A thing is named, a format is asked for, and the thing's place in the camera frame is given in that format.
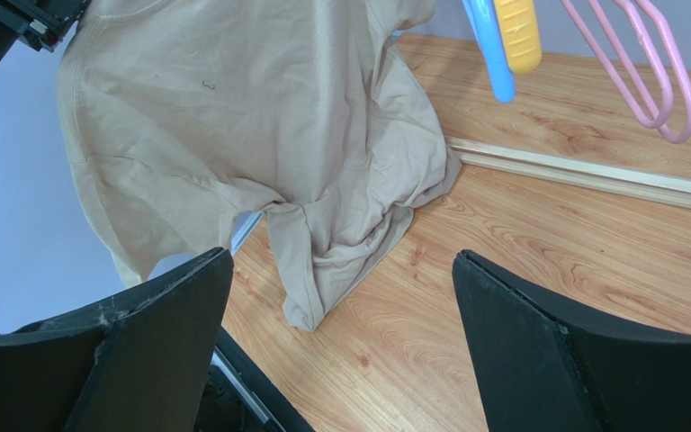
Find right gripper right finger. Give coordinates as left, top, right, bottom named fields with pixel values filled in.
left=452, top=250, right=691, bottom=431

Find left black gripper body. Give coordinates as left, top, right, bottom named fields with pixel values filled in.
left=0, top=0, right=90, bottom=62

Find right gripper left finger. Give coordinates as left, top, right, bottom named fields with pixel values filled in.
left=0, top=248, right=234, bottom=431

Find beige t shirt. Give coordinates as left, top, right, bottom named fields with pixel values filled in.
left=57, top=1, right=461, bottom=331

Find yellow plastic hanger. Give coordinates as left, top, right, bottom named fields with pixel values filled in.
left=493, top=0, right=543, bottom=75

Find blue plastic hanger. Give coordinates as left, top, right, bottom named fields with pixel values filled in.
left=462, top=0, right=516, bottom=104

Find wooden clothes rack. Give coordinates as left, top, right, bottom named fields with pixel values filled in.
left=445, top=136, right=691, bottom=209

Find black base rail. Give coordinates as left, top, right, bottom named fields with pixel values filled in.
left=193, top=329, right=314, bottom=432

